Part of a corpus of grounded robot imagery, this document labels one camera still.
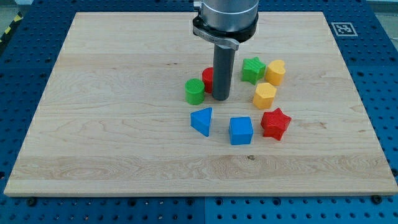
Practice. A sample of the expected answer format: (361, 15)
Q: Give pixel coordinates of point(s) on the white fiducial marker tag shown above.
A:
(344, 29)

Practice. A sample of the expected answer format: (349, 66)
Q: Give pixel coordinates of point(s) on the yellow hexagon block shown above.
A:
(264, 95)

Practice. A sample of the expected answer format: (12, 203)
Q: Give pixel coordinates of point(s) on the yellow black hazard tape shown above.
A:
(10, 30)

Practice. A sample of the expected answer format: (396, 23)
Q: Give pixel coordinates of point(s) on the yellow heart block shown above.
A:
(275, 72)

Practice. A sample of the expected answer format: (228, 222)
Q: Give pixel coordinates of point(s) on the red star block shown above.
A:
(275, 123)

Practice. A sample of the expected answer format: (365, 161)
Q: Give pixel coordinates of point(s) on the blue triangle block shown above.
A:
(201, 120)

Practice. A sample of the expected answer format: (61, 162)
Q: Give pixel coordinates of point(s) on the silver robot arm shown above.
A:
(226, 24)

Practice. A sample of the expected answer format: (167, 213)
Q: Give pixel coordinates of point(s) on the wooden board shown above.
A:
(113, 120)

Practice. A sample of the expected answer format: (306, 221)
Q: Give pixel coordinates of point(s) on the black clamp ring with lever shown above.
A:
(226, 39)

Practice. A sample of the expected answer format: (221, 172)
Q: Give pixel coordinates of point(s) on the red cylinder block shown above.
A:
(207, 78)

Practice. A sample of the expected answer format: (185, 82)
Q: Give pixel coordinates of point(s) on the green star block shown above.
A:
(253, 70)

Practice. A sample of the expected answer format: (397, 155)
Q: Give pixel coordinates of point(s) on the green cylinder block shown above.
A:
(194, 91)

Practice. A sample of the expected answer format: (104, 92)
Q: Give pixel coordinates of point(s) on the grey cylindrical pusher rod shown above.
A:
(223, 61)

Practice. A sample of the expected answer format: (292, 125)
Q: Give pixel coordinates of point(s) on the blue cube block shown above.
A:
(240, 130)

